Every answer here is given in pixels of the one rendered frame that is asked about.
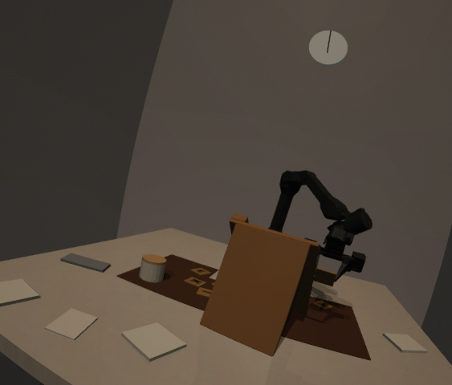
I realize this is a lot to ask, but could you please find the grey cylindrical canister with brown lid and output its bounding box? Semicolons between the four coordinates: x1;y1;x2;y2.
139;253;166;282

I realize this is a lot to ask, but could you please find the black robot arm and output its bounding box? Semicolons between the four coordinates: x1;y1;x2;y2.
268;170;373;246

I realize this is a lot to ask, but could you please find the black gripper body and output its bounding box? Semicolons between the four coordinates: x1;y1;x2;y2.
319;242;366;273

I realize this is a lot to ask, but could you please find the brown wooden board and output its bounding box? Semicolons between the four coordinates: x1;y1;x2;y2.
200;213;320;356

